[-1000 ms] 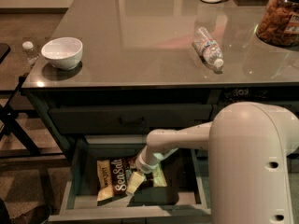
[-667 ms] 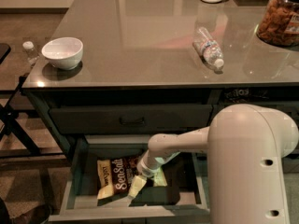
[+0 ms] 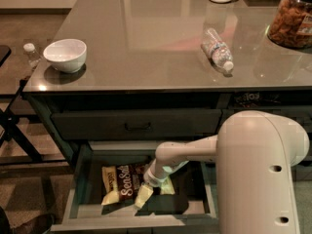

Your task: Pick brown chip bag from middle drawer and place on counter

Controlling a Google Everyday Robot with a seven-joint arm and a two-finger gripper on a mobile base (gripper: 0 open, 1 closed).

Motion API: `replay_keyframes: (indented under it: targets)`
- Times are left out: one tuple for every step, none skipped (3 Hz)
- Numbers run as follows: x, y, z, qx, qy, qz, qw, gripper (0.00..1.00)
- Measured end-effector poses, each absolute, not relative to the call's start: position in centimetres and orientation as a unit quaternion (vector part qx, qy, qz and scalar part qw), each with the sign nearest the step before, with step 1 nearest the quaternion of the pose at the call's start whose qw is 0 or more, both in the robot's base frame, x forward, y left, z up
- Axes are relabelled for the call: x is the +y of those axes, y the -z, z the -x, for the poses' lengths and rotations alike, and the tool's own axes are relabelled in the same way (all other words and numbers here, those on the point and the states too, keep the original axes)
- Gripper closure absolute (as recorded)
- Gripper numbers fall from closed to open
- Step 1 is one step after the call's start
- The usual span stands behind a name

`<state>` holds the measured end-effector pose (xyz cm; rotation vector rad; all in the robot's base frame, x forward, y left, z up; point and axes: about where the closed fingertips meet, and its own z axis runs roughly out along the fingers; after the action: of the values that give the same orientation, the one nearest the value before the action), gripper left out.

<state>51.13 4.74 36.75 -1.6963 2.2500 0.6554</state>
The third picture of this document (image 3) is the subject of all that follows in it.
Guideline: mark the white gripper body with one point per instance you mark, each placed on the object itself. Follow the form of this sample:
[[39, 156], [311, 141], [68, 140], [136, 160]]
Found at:
[[151, 176]]

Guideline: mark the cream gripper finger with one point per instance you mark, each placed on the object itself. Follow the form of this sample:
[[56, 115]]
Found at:
[[144, 193]]

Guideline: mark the brown sea salt chip bag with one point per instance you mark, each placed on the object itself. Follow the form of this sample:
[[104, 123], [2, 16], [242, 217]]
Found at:
[[122, 182]]

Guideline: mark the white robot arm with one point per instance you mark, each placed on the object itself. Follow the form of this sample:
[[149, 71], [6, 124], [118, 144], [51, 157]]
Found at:
[[254, 153]]

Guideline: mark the open grey middle drawer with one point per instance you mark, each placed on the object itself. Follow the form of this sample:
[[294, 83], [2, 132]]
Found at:
[[191, 210]]

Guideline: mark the grey top left drawer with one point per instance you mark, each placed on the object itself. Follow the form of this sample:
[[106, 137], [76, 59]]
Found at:
[[138, 124]]

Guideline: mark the grey counter cabinet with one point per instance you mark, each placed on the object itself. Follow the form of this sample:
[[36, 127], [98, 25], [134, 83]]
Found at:
[[146, 54]]

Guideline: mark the dark snack bag in drawer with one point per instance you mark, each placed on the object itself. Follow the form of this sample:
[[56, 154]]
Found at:
[[255, 99]]

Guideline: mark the clear plastic water bottle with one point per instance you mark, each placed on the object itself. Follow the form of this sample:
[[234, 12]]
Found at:
[[217, 51]]

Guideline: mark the white ceramic bowl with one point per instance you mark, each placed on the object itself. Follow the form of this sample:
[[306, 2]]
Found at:
[[66, 55]]

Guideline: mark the small bottle with white cap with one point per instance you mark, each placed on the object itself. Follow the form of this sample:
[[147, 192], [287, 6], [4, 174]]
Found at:
[[33, 56]]

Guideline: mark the black folding table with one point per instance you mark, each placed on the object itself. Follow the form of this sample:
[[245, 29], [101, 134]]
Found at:
[[9, 130]]

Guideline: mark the clear jar of nuts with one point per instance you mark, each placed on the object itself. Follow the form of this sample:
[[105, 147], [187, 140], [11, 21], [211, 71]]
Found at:
[[292, 25]]

